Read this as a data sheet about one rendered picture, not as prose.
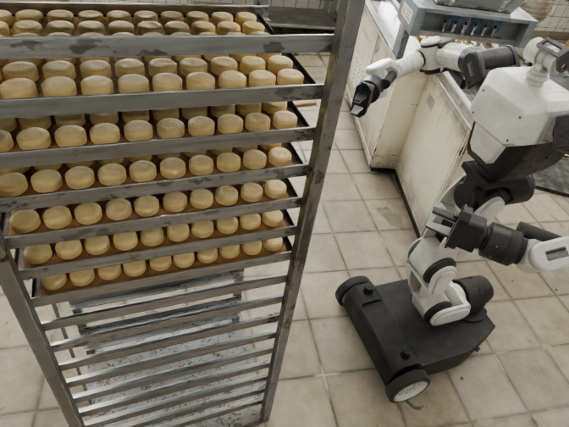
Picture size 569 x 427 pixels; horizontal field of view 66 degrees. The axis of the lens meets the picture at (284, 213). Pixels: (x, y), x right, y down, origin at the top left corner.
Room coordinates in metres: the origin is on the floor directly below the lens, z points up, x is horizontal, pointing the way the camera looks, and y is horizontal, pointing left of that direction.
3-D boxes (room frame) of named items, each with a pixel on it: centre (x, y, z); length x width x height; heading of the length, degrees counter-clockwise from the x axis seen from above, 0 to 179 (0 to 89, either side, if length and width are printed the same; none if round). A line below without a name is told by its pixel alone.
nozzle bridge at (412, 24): (2.87, -0.88, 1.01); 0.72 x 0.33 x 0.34; 99
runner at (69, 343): (0.65, 0.23, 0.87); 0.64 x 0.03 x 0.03; 116
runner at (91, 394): (0.65, 0.23, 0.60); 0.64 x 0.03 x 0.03; 116
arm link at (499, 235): (0.82, -0.47, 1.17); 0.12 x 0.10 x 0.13; 70
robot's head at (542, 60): (1.31, -0.66, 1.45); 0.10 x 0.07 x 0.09; 26
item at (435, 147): (2.37, -0.95, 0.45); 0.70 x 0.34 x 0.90; 9
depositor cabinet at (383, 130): (3.34, -0.81, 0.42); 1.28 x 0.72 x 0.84; 9
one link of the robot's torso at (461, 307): (1.36, -0.79, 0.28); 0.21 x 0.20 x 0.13; 116
